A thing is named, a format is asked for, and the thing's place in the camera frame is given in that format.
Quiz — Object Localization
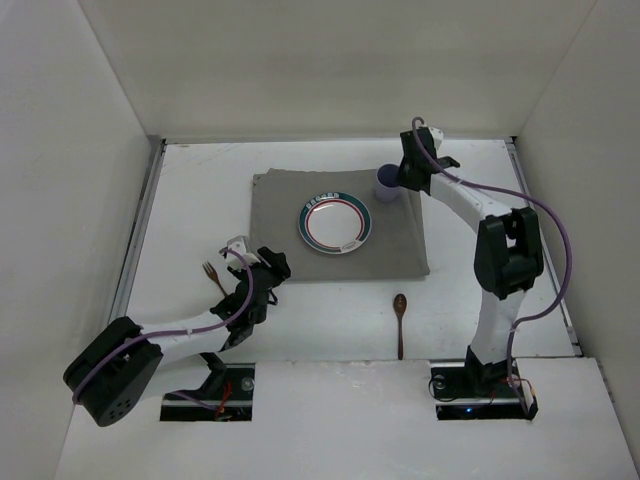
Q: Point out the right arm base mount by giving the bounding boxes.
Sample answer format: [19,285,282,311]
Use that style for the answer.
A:
[428,351,539,421]

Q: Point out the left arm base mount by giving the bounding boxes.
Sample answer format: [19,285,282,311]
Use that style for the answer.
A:
[159,353,256,423]

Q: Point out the grey cloth placemat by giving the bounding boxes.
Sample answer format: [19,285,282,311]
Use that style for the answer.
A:
[249,169,430,282]

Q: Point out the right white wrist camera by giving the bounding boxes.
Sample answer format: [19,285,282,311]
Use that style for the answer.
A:
[429,127,444,151]

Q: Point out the lilac plastic cup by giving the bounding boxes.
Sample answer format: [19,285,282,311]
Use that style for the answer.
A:
[374,164,400,203]

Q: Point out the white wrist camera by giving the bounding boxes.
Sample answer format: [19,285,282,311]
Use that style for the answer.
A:
[219,236,260,272]
[429,127,444,151]

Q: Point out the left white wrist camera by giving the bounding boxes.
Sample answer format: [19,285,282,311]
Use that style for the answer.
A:
[219,236,260,272]

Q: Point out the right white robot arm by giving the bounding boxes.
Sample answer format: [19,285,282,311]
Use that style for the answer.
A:
[397,128,544,389]

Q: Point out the brown wooden spoon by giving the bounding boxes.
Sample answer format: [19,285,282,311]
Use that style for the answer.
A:
[393,293,407,360]

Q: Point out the brown wooden fork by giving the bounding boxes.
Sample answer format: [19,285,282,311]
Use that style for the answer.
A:
[202,261,228,298]

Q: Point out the white plate green rim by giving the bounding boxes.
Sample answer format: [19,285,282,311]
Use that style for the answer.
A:
[297,191,372,255]

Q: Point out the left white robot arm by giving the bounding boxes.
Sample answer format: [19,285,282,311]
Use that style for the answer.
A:
[63,243,291,427]

